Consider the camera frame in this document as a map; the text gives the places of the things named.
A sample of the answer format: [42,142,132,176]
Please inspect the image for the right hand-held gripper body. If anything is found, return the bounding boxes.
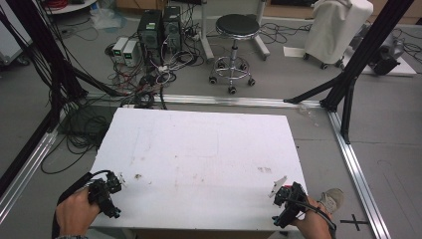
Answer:
[272,181,310,229]

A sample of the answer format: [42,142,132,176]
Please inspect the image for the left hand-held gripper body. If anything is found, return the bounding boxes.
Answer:
[87,170,123,219]

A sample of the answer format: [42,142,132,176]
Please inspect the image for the person's right hand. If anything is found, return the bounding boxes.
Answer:
[293,195,332,239]

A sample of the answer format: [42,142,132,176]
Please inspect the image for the person's left hand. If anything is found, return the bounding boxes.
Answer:
[55,188,102,237]

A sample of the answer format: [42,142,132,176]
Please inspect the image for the person's beige shoe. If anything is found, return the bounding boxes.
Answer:
[318,187,345,215]

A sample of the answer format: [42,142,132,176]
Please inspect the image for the white power supply unit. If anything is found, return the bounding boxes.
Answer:
[111,36,129,63]
[121,39,140,68]

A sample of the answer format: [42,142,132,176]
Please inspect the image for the black computer tower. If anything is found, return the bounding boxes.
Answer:
[136,9,164,67]
[162,5,184,56]

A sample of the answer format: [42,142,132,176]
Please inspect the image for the white desk legs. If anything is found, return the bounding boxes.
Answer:
[198,0,272,63]

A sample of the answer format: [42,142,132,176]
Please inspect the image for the clear plastic bag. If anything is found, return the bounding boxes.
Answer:
[89,7,127,32]

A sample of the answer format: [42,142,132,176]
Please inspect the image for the black and grey device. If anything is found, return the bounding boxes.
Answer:
[369,31,406,77]

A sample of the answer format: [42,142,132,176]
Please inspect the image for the black round stool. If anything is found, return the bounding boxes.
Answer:
[208,13,262,95]

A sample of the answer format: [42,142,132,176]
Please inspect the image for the white covered cart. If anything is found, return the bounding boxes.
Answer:
[303,0,374,71]

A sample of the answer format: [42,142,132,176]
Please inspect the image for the white floor board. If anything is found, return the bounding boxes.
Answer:
[341,49,418,78]

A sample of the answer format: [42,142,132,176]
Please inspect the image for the white round table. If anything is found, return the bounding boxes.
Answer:
[43,0,100,16]

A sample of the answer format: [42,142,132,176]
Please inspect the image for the black cable bundle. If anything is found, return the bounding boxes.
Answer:
[40,105,111,175]

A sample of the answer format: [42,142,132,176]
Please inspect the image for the aluminium floor rail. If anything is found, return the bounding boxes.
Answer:
[0,129,60,224]
[86,93,323,110]
[326,110,393,239]

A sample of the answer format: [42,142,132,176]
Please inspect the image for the black frame post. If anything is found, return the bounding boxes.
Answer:
[0,0,127,133]
[283,0,416,145]

